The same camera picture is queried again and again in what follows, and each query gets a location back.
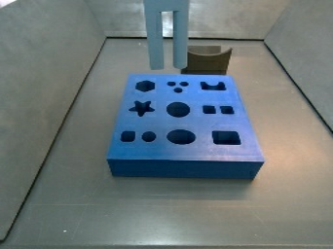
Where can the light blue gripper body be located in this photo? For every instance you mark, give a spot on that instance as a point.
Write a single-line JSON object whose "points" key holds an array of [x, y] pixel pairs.
{"points": [[166, 5]]}

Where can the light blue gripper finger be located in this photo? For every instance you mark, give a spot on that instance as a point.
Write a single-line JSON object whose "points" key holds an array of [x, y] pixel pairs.
{"points": [[179, 39], [154, 27]]}

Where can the dark brown curved object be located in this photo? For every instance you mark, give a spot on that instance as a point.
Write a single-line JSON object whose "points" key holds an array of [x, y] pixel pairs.
{"points": [[206, 60]]}

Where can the blue shape-sorter block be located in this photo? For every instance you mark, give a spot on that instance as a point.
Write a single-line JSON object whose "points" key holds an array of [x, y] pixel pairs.
{"points": [[182, 127]]}

